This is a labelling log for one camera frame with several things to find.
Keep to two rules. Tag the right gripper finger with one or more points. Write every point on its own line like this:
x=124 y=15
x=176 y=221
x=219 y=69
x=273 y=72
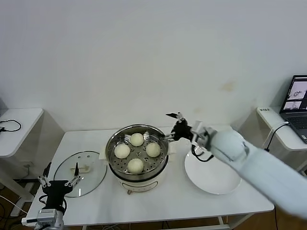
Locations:
x=178 y=116
x=169 y=136

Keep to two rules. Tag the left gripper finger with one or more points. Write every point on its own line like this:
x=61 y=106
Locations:
x=45 y=179
x=76 y=171

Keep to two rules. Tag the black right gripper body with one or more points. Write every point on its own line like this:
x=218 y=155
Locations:
x=182 y=129

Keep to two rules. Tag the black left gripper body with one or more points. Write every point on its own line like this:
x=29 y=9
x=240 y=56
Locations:
x=56 y=191

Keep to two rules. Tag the round glass pot lid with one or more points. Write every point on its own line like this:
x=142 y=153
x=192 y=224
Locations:
x=93 y=172

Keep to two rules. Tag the white steamed baozi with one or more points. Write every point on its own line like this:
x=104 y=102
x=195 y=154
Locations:
x=122 y=151
x=137 y=139
x=135 y=165
x=153 y=149

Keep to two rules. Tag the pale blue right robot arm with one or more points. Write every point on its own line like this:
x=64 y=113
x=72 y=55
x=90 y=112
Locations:
x=251 y=158

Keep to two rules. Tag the perforated steel steamer basket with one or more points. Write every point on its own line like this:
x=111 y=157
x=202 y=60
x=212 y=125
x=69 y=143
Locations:
x=115 y=167

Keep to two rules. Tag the white round plate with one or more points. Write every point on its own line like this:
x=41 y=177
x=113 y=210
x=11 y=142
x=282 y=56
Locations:
x=208 y=177

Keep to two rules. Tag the cream electric cooker base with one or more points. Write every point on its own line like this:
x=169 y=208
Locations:
x=139 y=183

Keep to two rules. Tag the small printed table label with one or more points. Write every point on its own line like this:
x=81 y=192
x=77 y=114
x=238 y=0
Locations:
x=264 y=110

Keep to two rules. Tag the white side table with label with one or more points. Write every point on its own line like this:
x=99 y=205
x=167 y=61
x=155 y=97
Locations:
x=268 y=117

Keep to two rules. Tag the grey open laptop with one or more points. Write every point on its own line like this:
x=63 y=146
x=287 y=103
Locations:
x=295 y=119

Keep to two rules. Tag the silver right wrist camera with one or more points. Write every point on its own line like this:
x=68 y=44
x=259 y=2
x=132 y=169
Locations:
x=204 y=136

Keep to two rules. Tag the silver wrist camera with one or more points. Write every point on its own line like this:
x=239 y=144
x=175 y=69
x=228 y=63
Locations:
x=46 y=215
x=204 y=136

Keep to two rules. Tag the white wall socket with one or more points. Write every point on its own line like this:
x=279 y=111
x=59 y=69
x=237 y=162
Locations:
x=28 y=164

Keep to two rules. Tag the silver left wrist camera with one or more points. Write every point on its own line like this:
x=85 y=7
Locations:
x=46 y=215

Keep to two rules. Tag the white main table frame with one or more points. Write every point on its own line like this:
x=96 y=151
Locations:
x=223 y=226

